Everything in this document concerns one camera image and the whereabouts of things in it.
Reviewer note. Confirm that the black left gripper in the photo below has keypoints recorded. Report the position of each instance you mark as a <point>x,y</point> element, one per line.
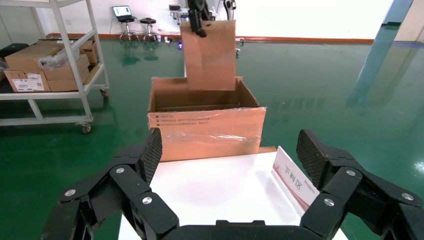
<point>197,5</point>

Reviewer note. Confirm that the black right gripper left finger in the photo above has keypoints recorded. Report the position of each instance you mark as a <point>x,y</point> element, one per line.
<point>99,198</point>

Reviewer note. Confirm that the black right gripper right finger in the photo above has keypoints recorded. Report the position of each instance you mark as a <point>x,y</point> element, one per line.
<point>364,198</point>

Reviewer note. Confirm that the small cardboard box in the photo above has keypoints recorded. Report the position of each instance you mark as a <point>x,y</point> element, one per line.
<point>208,59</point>

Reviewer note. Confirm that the plain cardboard box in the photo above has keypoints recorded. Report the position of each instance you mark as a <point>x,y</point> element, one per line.
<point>59,73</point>
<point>89,53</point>
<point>63,85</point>

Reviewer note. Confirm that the large open cardboard box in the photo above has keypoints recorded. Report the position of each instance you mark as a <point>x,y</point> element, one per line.
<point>205,132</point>

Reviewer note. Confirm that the cardboard box with white labels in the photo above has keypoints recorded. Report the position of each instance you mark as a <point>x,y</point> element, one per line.
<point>20,59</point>

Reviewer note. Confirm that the small black device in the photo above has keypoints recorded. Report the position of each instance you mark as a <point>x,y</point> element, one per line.
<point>174,7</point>

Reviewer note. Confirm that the white idle robot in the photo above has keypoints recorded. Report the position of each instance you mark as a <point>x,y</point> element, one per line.
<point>229,10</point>

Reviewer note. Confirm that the black round stool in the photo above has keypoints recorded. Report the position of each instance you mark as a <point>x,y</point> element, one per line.
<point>127,20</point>
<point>148,21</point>

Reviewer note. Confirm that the open laptop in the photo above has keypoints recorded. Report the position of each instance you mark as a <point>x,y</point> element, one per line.
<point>122,11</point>

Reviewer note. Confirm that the acrylic sign with red stripe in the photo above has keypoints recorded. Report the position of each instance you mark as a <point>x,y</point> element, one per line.
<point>291,180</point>

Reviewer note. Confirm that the brown wooden platform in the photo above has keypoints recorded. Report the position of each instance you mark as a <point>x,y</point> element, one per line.
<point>267,150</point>

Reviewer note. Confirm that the white wheeled shelf cart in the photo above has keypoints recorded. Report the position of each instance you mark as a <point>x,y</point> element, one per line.
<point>49,96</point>

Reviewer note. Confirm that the crumpled clear plastic bag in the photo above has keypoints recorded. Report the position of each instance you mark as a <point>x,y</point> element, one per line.
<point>53,61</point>

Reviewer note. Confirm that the black case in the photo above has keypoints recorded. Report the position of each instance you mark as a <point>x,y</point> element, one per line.
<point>13,49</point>

